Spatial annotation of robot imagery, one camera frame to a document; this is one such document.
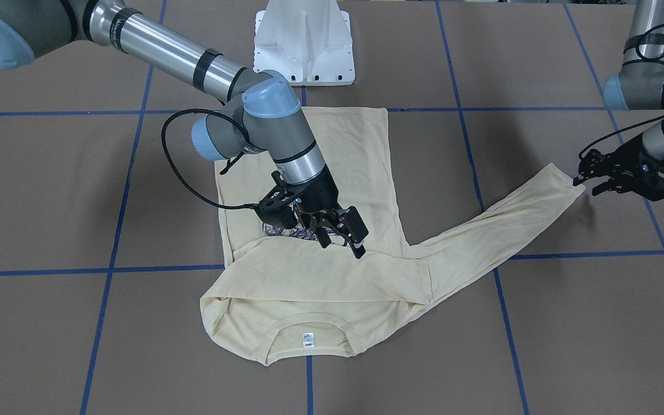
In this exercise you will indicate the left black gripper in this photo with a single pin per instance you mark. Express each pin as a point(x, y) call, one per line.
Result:
point(633, 159)

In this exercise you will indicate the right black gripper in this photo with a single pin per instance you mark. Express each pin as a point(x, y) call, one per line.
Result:
point(321, 192)

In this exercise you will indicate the cream long-sleeve printed shirt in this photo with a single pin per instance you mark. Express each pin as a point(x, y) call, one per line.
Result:
point(280, 296)

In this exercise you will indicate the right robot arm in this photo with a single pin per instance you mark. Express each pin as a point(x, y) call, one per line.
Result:
point(261, 112)

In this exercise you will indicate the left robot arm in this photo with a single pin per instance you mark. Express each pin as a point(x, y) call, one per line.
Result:
point(639, 85)

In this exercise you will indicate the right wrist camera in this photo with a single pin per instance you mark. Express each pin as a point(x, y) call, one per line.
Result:
point(276, 209)

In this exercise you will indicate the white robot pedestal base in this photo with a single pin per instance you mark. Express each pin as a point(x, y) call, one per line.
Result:
point(308, 42)

